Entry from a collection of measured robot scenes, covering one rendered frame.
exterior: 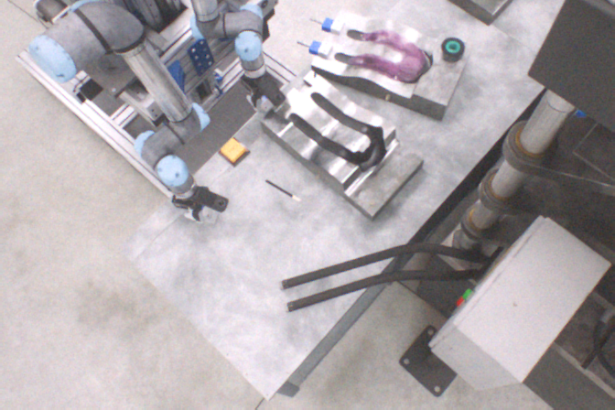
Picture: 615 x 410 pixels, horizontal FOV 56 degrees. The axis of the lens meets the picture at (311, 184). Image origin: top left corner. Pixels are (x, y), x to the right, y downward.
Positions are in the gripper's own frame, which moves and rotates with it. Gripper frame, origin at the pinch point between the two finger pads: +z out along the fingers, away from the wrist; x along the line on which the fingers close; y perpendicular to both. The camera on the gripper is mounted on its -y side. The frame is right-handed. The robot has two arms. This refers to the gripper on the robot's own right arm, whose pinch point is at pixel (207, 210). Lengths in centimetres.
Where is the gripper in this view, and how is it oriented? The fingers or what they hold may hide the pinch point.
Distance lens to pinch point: 193.1
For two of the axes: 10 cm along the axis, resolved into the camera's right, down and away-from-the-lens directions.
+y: -9.7, -2.1, 1.5
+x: -2.5, 9.1, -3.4
